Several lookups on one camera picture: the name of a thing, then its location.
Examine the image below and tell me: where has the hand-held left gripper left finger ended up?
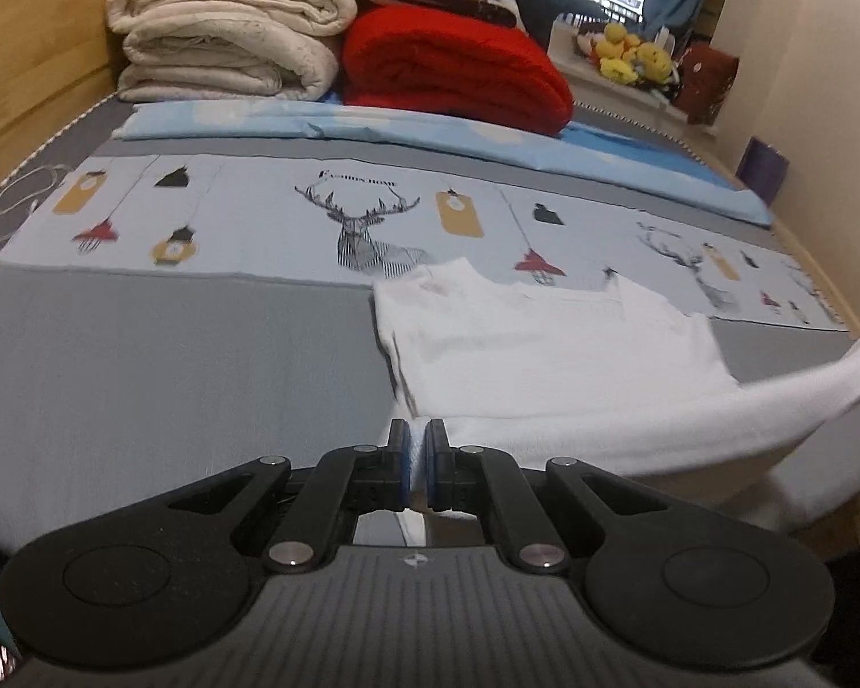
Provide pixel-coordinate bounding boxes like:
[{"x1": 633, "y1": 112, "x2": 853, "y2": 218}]
[{"x1": 165, "y1": 417, "x2": 412, "y2": 576}]

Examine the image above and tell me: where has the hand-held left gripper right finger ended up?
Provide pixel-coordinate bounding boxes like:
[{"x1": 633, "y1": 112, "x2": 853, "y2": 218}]
[{"x1": 426, "y1": 417, "x2": 671, "y2": 576}]

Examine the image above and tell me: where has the white long-sleeve shirt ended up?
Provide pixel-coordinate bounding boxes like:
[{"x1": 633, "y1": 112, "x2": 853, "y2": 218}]
[{"x1": 371, "y1": 261, "x2": 860, "y2": 542}]

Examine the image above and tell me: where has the grey printed bed sheet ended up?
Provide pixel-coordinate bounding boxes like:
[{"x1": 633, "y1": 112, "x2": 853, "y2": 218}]
[{"x1": 0, "y1": 96, "x2": 853, "y2": 553}]

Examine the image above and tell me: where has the dark red bag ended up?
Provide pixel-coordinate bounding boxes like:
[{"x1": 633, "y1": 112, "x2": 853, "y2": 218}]
[{"x1": 677, "y1": 41, "x2": 741, "y2": 127}]

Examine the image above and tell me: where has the light blue folded sheet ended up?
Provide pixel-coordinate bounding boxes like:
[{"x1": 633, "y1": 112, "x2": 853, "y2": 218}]
[{"x1": 111, "y1": 99, "x2": 773, "y2": 228}]

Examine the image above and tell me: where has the yellow plush toy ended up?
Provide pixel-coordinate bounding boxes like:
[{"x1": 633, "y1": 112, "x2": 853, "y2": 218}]
[
  {"x1": 627, "y1": 39, "x2": 676, "y2": 89},
  {"x1": 589, "y1": 23, "x2": 636, "y2": 85}
]

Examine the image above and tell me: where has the red folded blanket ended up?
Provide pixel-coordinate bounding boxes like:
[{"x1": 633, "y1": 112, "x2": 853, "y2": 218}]
[{"x1": 340, "y1": 5, "x2": 574, "y2": 139}]

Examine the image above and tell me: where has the cream speckled folded quilt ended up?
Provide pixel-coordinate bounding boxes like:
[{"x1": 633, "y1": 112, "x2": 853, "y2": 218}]
[{"x1": 116, "y1": 14, "x2": 343, "y2": 104}]

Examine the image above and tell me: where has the white cable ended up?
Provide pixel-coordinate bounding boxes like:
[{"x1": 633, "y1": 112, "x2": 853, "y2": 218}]
[{"x1": 0, "y1": 163, "x2": 74, "y2": 248}]

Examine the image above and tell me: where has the wooden bed frame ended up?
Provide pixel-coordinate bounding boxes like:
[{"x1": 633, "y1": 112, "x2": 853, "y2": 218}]
[{"x1": 0, "y1": 0, "x2": 860, "y2": 331}]

